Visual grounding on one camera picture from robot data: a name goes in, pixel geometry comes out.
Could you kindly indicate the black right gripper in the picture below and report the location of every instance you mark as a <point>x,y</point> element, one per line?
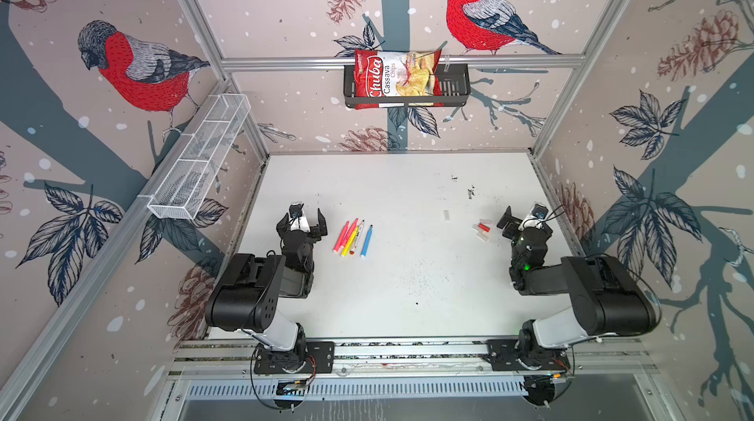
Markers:
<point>527,232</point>

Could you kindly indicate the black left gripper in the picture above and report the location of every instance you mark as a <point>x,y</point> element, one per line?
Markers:
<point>300,233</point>

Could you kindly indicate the white whiteboard marker pen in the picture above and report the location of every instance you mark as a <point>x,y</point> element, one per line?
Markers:
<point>356,238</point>

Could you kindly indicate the blue marker pen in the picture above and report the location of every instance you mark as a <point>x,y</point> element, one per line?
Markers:
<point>366,242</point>

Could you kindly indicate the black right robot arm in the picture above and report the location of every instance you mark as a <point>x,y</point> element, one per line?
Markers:
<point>604,301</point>

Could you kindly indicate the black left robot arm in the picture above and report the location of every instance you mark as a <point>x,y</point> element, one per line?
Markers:
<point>247,295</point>

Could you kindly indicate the yellow highlighter pen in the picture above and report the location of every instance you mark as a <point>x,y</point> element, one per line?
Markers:
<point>349,243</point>

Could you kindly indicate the red cassava chips bag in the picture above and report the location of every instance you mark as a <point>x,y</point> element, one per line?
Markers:
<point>387,74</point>

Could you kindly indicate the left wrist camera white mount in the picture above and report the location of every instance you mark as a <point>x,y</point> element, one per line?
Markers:
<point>297,218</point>

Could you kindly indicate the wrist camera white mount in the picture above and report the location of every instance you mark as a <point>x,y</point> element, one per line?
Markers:
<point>535,217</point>
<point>297,218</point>

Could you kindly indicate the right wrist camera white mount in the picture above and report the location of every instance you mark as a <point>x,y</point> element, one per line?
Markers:
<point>535,217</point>

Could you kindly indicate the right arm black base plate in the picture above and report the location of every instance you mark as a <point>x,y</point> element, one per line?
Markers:
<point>506,355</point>

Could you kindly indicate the white wire mesh shelf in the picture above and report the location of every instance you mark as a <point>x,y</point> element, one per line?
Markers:
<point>191,177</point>

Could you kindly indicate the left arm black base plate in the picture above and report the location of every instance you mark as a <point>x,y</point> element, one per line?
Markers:
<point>309,358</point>

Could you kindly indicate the black wire wall basket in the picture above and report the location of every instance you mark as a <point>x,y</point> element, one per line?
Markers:
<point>453,81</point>

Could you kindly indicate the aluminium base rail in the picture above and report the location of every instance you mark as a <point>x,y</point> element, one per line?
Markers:
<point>393,357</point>

